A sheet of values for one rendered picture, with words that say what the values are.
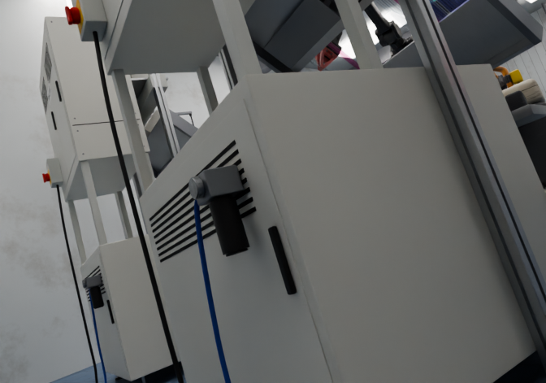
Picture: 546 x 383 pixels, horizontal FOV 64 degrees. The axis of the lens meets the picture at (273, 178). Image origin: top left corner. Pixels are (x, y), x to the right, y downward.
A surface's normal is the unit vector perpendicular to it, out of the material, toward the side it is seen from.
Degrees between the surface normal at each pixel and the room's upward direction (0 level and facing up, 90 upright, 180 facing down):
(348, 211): 90
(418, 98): 90
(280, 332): 90
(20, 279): 90
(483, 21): 137
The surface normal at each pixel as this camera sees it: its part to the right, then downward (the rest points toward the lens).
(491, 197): -0.83, 0.16
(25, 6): 0.65, -0.33
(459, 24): -0.36, 0.80
